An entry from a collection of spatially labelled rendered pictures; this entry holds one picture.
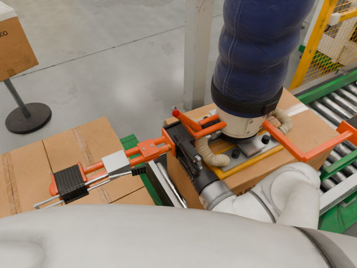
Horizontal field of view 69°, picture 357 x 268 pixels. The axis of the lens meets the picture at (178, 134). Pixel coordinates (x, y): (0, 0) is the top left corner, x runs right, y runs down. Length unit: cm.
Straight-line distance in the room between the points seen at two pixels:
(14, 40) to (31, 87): 112
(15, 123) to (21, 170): 118
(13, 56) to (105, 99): 95
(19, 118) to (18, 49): 84
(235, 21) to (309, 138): 62
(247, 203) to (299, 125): 58
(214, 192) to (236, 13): 44
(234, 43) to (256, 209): 42
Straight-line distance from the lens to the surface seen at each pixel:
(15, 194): 157
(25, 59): 221
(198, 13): 188
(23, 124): 273
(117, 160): 80
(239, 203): 68
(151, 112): 251
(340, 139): 99
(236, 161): 95
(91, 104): 272
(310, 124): 121
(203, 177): 73
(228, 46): 73
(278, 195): 66
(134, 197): 136
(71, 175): 79
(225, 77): 77
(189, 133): 84
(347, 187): 155
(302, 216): 45
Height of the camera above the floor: 173
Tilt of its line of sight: 48 degrees down
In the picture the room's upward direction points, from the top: straight up
